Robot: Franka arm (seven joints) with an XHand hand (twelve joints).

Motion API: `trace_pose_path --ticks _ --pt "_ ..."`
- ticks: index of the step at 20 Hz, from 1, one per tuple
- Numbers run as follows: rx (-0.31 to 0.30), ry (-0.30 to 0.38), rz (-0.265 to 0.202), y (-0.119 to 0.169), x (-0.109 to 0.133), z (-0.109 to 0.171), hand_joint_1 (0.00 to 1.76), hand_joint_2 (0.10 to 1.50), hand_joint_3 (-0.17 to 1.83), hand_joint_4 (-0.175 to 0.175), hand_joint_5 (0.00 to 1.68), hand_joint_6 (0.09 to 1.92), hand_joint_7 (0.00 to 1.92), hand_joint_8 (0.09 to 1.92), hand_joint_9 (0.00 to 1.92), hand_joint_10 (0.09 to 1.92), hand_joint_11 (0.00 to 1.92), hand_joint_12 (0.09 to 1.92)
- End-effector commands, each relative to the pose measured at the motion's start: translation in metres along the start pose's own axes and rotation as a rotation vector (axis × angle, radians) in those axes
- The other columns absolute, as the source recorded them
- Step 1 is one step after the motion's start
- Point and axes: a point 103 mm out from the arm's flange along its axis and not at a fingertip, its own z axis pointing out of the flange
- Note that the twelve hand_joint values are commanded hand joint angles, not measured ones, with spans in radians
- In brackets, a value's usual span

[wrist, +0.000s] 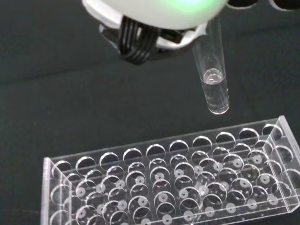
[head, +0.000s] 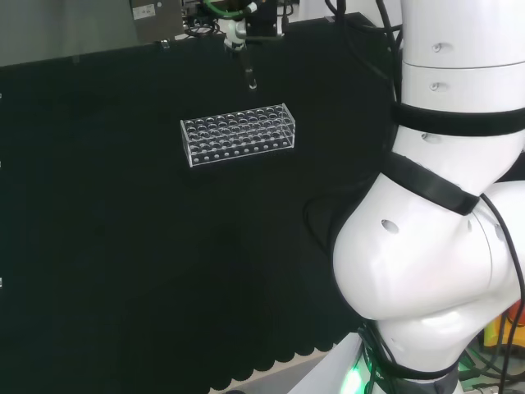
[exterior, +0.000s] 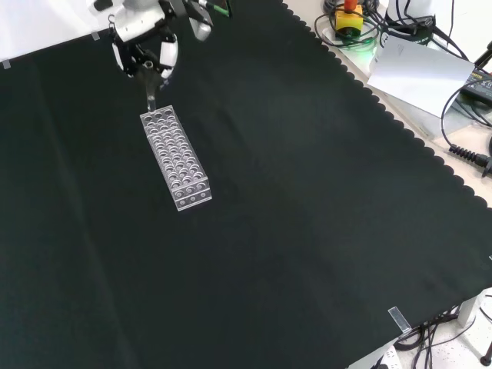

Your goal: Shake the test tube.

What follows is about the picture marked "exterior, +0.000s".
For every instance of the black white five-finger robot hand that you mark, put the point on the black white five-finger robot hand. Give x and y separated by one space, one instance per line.
136 25

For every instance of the clear glass test tube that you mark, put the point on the clear glass test tube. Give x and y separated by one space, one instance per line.
150 94

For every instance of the clear plastic test tube rack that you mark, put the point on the clear plastic test tube rack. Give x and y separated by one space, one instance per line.
175 161

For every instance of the yellow emergency stop button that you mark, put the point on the yellow emergency stop button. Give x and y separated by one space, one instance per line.
348 21

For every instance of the black bench cloth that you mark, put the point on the black bench cloth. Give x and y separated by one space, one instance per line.
269 192

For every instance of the white paper sheet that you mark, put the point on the white paper sheet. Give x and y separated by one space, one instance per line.
415 73

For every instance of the black power adapter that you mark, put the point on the black power adapter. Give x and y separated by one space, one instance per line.
480 86

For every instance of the white power strip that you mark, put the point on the white power strip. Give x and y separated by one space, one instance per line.
386 357

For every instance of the white table leg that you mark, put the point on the white table leg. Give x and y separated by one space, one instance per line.
472 311

